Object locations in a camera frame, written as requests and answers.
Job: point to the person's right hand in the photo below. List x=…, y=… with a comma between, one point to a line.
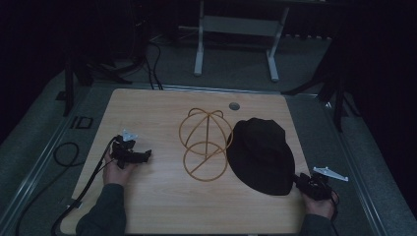
x=318, y=207

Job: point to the black floor socket box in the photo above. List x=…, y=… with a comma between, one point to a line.
x=82, y=122

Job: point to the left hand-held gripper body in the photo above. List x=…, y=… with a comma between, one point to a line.
x=124, y=152

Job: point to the person's left hand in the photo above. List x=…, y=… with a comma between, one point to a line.
x=115, y=173

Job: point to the black tripod stand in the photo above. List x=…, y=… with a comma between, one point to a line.
x=331, y=82
x=82, y=70

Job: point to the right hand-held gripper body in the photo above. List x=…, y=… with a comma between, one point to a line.
x=317, y=189

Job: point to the black bucket hat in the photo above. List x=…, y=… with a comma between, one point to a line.
x=261, y=154

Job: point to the white metal desk frame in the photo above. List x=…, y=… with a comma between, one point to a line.
x=236, y=26

